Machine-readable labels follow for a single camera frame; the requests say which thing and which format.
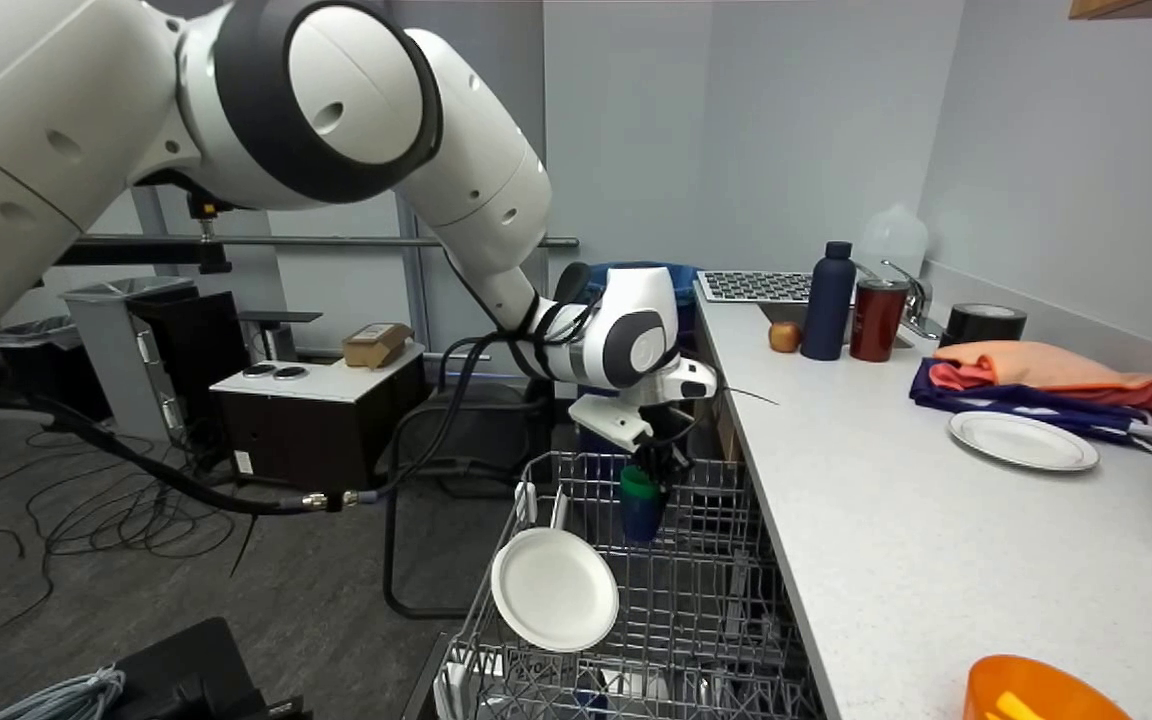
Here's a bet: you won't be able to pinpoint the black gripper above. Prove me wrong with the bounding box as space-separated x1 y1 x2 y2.
625 395 703 490

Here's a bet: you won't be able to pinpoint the green plastic cup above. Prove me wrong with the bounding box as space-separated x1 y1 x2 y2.
616 463 674 510

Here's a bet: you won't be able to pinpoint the dark blue plastic cup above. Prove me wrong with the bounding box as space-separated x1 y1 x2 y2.
616 496 666 550

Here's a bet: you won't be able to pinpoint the black office chair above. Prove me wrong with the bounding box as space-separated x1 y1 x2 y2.
377 332 572 622

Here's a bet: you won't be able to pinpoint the white round plate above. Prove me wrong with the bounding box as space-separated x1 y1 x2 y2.
486 520 625 659

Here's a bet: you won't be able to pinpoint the blue recycling bin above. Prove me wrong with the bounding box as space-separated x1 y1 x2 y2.
550 254 713 458

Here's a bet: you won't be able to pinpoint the grey sink grid mat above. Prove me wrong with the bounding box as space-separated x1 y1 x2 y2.
692 268 817 306

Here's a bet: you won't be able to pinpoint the navy blue water bottle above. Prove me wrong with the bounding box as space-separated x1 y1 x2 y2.
795 241 861 362

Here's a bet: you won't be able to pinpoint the dark red tumbler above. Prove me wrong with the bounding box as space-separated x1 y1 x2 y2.
849 276 910 362

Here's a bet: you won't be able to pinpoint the small cardboard box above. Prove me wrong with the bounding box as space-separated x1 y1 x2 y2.
340 320 419 371

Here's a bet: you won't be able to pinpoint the chrome sink faucet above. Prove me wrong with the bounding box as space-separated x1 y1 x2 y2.
883 260 947 345

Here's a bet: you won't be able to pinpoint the translucent plastic jug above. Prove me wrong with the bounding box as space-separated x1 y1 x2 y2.
863 199 937 286

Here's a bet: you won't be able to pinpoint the low black cabinet white top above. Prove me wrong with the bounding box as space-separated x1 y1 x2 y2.
199 347 435 502

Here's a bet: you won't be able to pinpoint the navy blue cloth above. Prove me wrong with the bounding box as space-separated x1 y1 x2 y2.
909 355 1152 448

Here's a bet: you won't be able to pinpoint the black round tin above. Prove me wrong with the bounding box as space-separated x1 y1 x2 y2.
937 301 1030 350

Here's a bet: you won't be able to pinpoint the white plate with silver rim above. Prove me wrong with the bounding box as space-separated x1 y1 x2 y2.
944 407 1105 481

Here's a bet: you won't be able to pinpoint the orange cloth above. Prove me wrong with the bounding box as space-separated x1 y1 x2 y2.
929 334 1152 425

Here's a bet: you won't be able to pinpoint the orange bowl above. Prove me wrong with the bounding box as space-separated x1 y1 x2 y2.
958 653 1135 720

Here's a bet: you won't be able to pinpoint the black computer tower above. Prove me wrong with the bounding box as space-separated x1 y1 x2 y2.
120 279 255 448

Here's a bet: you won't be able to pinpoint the black equipment base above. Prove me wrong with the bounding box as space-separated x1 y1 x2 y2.
107 613 311 720

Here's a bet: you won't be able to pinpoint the black trash bin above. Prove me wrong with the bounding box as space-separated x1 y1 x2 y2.
0 332 115 430

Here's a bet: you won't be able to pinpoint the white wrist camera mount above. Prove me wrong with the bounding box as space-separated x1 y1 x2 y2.
562 388 661 455

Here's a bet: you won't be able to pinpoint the grey wire dishwasher rack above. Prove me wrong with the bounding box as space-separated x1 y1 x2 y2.
428 448 826 720

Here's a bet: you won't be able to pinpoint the grey horizontal rail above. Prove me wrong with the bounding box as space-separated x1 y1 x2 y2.
51 232 584 263

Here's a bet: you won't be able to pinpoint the black robot cable hose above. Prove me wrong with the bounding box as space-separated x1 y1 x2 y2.
0 295 608 527

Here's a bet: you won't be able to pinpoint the black floor cables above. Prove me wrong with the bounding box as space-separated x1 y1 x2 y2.
0 436 258 646

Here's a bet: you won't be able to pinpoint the wooden wall cabinet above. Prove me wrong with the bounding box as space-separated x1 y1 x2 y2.
1067 0 1152 24

